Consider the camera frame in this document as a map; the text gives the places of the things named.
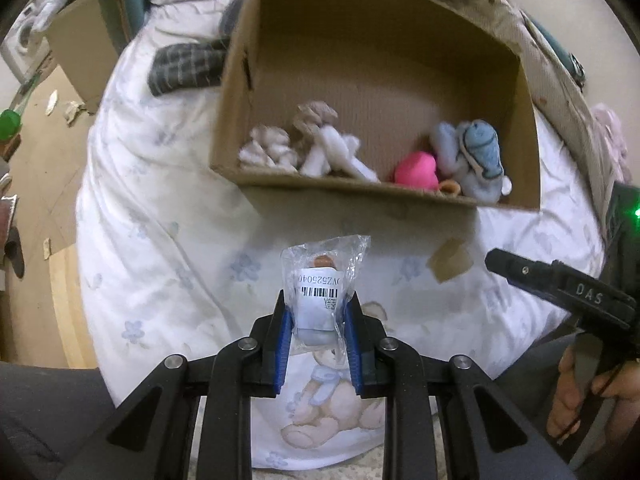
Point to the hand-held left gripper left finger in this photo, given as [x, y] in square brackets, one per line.
[282, 347]

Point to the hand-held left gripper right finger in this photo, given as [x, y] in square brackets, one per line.
[352, 347]

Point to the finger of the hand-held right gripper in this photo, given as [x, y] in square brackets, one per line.
[530, 272]

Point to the clear plastic packet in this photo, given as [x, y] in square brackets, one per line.
[320, 280]

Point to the light blue plush toy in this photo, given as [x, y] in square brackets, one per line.
[477, 155]

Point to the pink ball toy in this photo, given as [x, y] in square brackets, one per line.
[415, 170]

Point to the beige curly plush toy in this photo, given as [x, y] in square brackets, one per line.
[262, 150]

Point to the white plush toy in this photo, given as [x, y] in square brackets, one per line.
[325, 150]

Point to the brown cardboard box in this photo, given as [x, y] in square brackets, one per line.
[375, 60]

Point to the person's right hand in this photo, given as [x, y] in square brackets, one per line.
[562, 400]

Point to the brown cardboard scrap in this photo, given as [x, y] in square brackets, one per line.
[450, 260]

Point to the person's right leg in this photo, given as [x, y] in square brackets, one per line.
[530, 375]

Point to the person's leg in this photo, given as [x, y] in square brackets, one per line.
[530, 375]
[40, 410]

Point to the pink cloth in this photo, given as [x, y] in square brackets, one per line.
[610, 135]

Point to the black white checkered cloth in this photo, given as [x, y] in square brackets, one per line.
[579, 72]

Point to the white printed bed sheet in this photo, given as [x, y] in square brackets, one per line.
[175, 210]

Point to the teal pillow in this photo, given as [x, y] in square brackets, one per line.
[552, 42]

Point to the person's left leg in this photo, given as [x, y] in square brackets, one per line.
[40, 410]

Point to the dark plaid cloth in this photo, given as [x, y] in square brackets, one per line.
[185, 67]

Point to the white paper scrap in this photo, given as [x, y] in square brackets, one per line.
[52, 103]
[74, 112]

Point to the green plastic item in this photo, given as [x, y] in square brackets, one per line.
[7, 125]

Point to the white washing machine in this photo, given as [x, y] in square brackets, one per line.
[22, 42]

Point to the white hanging cloth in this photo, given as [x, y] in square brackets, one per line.
[55, 2]

